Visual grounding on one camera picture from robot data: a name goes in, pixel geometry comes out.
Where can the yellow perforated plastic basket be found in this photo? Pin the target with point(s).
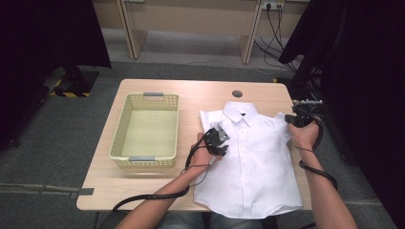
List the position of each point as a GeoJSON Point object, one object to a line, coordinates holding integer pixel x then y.
{"type": "Point", "coordinates": [146, 133]}

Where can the person's legs in jeans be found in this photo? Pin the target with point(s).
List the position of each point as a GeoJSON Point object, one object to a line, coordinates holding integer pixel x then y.
{"type": "Point", "coordinates": [181, 221]}

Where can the person's left hand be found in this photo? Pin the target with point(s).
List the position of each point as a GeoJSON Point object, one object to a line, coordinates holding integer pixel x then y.
{"type": "Point", "coordinates": [200, 157]}

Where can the beige wooden desk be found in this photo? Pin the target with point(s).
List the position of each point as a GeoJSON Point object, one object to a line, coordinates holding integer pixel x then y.
{"type": "Point", "coordinates": [191, 19]}

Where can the white wall power outlet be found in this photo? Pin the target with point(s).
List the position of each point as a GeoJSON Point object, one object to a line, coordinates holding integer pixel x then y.
{"type": "Point", "coordinates": [273, 4]}

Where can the person's right hand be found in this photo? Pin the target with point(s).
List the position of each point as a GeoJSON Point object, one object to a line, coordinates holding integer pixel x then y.
{"type": "Point", "coordinates": [304, 136]}

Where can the grey floor tape patch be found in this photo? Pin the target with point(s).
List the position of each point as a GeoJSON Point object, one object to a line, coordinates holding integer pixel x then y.
{"type": "Point", "coordinates": [86, 191]}

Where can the white button-up shirt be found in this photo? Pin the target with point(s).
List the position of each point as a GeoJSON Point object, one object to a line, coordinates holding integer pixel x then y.
{"type": "Point", "coordinates": [254, 159]}

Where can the black stand base hazard stripes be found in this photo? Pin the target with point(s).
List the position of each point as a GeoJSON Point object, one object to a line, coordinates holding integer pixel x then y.
{"type": "Point", "coordinates": [275, 80]}
{"type": "Point", "coordinates": [76, 82]}

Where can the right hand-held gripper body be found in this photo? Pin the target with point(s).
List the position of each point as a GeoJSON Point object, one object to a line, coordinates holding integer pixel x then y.
{"type": "Point", "coordinates": [303, 119]}

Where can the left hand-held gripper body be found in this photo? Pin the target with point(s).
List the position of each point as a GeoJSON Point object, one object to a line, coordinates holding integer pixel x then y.
{"type": "Point", "coordinates": [215, 140]}

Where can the black curtain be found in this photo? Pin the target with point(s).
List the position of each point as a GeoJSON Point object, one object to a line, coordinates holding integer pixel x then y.
{"type": "Point", "coordinates": [38, 38]}
{"type": "Point", "coordinates": [366, 79]}

